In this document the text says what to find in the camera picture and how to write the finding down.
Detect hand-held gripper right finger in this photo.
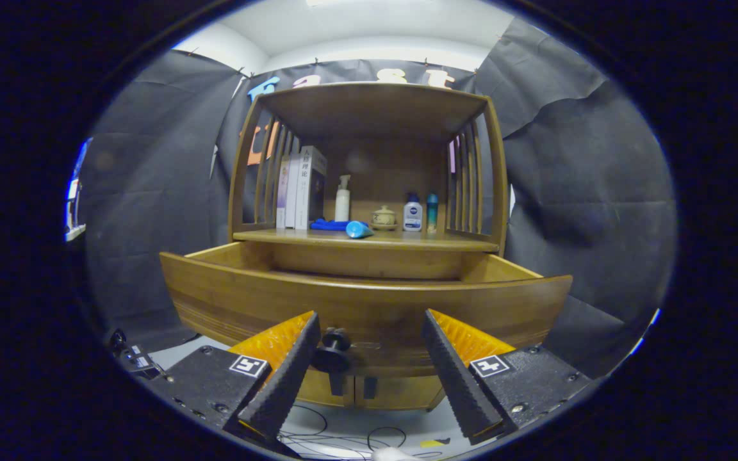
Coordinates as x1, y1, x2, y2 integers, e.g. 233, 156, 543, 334
422, 309, 594, 446

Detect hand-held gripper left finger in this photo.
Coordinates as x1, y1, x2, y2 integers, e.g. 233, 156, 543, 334
150, 311, 322, 444

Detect wooden drawer with black knob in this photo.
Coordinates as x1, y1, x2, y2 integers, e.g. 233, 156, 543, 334
160, 242, 573, 378

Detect wooden cabinet door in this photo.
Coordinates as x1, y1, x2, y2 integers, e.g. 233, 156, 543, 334
354, 373, 445, 411
295, 368, 356, 408

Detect wooden countertop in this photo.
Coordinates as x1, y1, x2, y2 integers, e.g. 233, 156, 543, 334
233, 227, 501, 253

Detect wooden cabinet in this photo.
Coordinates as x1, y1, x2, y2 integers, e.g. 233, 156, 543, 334
228, 81, 511, 411

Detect white blue lotion bottle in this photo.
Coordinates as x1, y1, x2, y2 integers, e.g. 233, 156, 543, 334
403, 193, 423, 232

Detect beige lidded teacup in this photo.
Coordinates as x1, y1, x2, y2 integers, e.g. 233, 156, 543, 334
370, 205, 398, 231

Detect white pump bottle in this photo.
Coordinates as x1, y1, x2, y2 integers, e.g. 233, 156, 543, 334
334, 175, 351, 222

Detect lavender book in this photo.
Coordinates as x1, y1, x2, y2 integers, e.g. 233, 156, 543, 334
276, 156, 291, 229

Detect white book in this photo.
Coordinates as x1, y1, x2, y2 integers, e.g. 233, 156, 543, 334
284, 152, 302, 229

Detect dark cover book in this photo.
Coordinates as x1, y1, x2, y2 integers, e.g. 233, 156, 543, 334
294, 145, 327, 231

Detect black cables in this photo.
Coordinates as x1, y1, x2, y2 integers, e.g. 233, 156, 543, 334
276, 403, 447, 461

